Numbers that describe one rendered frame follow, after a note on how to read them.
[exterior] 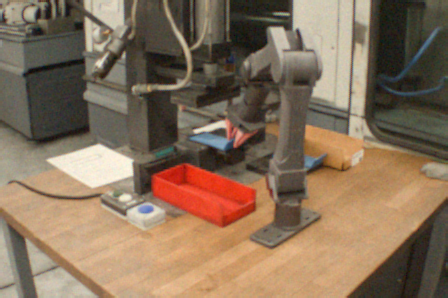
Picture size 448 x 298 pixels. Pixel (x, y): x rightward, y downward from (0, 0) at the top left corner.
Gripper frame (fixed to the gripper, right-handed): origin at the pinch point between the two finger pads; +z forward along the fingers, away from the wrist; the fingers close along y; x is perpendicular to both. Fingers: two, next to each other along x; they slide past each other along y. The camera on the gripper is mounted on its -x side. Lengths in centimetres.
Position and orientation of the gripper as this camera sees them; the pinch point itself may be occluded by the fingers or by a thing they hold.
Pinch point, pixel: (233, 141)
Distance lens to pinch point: 142.7
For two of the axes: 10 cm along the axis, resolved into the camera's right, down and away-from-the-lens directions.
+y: -6.4, -6.4, 4.2
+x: -6.8, 2.2, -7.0
